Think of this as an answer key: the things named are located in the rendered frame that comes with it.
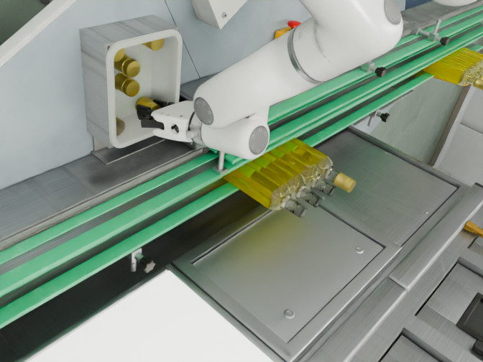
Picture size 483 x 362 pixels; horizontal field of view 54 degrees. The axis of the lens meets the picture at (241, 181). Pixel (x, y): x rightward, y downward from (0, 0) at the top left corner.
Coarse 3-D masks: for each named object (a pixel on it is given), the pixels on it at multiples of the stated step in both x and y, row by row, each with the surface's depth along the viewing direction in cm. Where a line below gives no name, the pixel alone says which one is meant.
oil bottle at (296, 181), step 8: (256, 160) 116; (264, 160) 116; (272, 160) 116; (264, 168) 114; (272, 168) 114; (280, 168) 114; (288, 168) 115; (280, 176) 112; (288, 176) 112; (296, 176) 113; (288, 184) 111; (296, 184) 111; (304, 184) 112; (296, 192) 111
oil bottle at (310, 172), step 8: (272, 152) 119; (280, 152) 119; (288, 152) 120; (280, 160) 118; (288, 160) 117; (296, 160) 117; (304, 160) 118; (296, 168) 115; (304, 168) 115; (312, 168) 116; (304, 176) 114; (312, 176) 114; (312, 184) 115
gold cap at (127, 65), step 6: (120, 60) 92; (126, 60) 92; (132, 60) 92; (114, 66) 94; (120, 66) 92; (126, 66) 91; (132, 66) 92; (138, 66) 93; (126, 72) 92; (132, 72) 93; (138, 72) 94
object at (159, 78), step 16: (160, 32) 90; (176, 32) 93; (112, 48) 84; (128, 48) 95; (144, 48) 98; (176, 48) 95; (112, 64) 85; (144, 64) 100; (160, 64) 100; (176, 64) 97; (112, 80) 87; (144, 80) 102; (160, 80) 102; (176, 80) 99; (112, 96) 89; (128, 96) 101; (160, 96) 104; (176, 96) 102; (112, 112) 90; (128, 112) 103; (112, 128) 93; (128, 128) 101; (144, 128) 102; (112, 144) 95; (128, 144) 98
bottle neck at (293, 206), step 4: (288, 200) 107; (292, 200) 107; (296, 200) 108; (284, 204) 108; (288, 204) 107; (292, 204) 107; (296, 204) 106; (300, 204) 107; (288, 208) 107; (292, 208) 107; (296, 208) 106; (300, 208) 106; (304, 208) 106; (292, 212) 107; (296, 212) 106; (300, 212) 105; (304, 212) 108; (300, 216) 106
